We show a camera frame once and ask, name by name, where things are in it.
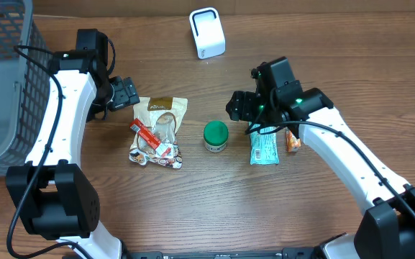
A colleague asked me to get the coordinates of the green lid jar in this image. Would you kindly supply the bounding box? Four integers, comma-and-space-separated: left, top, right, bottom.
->
203, 121, 229, 153

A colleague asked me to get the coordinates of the beige snack pouch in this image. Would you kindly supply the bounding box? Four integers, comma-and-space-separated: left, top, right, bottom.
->
129, 97, 188, 169

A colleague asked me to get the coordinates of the teal wet wipes packet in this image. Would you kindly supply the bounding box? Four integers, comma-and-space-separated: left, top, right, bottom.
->
249, 127, 279, 165

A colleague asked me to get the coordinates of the small orange tissue pack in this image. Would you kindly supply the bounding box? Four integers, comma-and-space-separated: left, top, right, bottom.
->
286, 128, 301, 153

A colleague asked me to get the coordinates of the red candy bar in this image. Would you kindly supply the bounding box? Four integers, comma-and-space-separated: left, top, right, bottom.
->
130, 119, 173, 158

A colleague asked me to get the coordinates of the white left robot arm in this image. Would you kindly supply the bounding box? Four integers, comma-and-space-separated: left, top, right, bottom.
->
6, 29, 139, 258

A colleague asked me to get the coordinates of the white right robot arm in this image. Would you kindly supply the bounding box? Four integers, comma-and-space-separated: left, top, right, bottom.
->
226, 57, 415, 259

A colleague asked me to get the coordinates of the white barcode scanner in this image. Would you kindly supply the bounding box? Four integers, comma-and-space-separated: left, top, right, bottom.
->
188, 7, 226, 60

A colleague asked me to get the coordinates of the dark plastic mesh basket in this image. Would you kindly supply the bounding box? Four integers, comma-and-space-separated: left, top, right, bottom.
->
0, 0, 50, 176

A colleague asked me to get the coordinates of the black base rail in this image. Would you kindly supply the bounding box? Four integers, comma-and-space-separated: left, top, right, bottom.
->
129, 247, 316, 259

